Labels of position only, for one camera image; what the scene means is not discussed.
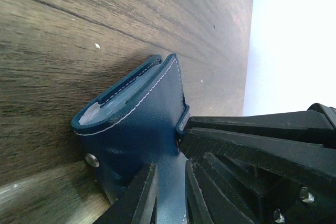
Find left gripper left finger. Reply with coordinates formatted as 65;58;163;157
95;163;158;224

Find blue leather card holder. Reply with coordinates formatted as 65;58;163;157
71;54;190;223

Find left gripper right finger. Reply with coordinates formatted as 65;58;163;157
185;161;213;223

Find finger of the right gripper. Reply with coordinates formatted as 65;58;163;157
180;127;335;223
184;103;335;145

